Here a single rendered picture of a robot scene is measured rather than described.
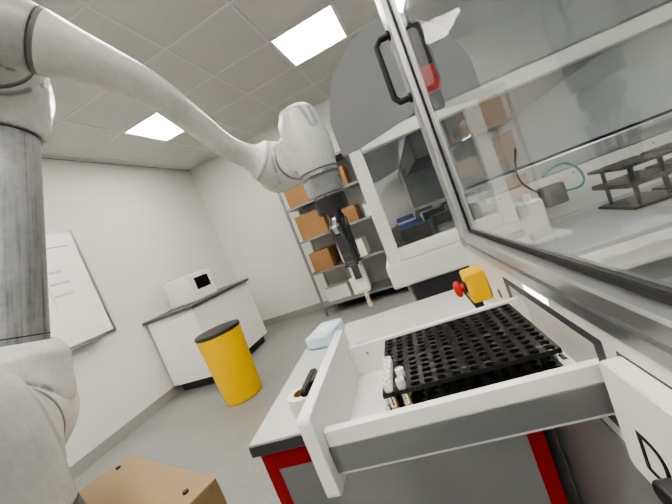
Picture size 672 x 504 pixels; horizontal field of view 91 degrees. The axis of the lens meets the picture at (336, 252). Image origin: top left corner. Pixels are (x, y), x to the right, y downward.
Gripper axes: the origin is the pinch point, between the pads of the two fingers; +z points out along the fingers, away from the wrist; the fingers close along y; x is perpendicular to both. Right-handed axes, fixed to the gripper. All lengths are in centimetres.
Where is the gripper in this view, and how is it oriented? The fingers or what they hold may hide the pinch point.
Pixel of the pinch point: (360, 277)
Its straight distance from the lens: 77.3
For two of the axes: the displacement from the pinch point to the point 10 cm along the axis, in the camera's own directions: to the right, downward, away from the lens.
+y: 2.0, -1.6, 9.7
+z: 3.7, 9.3, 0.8
